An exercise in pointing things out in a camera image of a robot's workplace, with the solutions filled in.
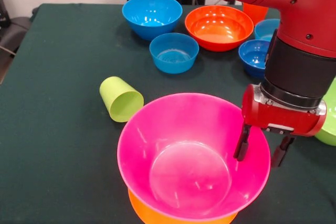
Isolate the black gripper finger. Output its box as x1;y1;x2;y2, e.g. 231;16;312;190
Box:
233;124;252;162
270;136;296;168

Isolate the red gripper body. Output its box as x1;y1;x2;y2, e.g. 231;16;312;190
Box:
240;84;328;137

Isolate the light green bowl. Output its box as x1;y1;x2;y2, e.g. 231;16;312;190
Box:
314;77;336;147

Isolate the medium blue bowl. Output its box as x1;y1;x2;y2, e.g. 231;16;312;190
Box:
121;0;183;41

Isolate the small dark blue bowl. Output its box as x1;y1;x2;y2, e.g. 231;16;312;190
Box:
238;39;271;79

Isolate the shallow red-orange bowl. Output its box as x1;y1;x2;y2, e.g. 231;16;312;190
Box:
184;5;255;52

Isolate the dark green tablecloth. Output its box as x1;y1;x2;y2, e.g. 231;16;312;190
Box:
0;3;336;224

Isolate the large pink bowl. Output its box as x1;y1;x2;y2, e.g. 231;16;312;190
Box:
117;92;271;221

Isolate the large light orange bowl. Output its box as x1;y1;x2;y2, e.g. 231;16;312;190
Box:
128;188;238;224

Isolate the dark grey chair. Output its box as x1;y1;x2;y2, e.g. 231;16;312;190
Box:
0;16;34;51

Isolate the red-orange cup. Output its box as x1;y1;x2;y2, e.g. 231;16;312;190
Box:
243;2;269;27

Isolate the small light blue bowl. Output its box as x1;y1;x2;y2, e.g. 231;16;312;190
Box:
254;18;281;42
149;33;200;74

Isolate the light green cup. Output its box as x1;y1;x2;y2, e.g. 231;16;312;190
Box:
99;76;145;123

